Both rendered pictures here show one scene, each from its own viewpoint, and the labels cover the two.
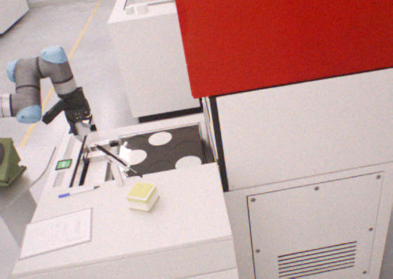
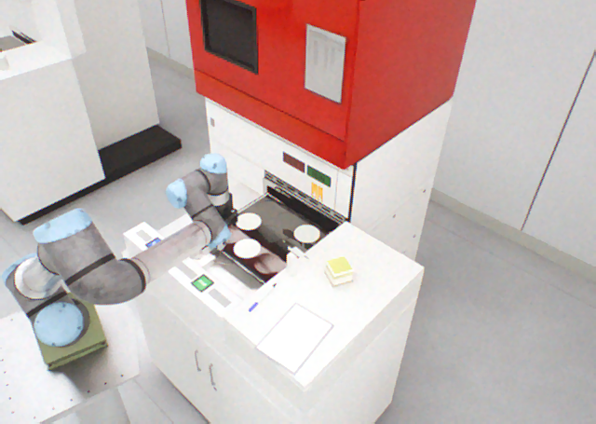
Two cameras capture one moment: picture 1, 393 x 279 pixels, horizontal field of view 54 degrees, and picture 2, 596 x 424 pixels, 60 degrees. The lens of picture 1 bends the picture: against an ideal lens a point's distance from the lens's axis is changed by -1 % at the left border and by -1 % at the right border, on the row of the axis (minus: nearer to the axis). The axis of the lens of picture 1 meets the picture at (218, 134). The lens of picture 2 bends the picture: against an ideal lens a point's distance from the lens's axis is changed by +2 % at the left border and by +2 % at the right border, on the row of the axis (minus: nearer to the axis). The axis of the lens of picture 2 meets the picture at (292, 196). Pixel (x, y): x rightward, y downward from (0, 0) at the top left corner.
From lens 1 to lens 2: 130 cm
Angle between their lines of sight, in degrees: 36
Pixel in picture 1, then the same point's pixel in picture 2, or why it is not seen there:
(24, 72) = (199, 192)
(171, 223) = (375, 280)
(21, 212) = not seen: hidden behind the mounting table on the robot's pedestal
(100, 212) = (308, 302)
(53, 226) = (285, 335)
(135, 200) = (344, 275)
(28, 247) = (288, 361)
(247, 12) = (386, 86)
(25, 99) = (217, 220)
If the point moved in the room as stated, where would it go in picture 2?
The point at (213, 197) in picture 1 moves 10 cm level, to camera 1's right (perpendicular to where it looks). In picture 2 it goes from (379, 248) to (397, 235)
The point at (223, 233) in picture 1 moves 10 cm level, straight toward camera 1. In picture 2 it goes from (418, 269) to (444, 285)
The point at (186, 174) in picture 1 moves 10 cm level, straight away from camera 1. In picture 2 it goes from (335, 239) to (314, 228)
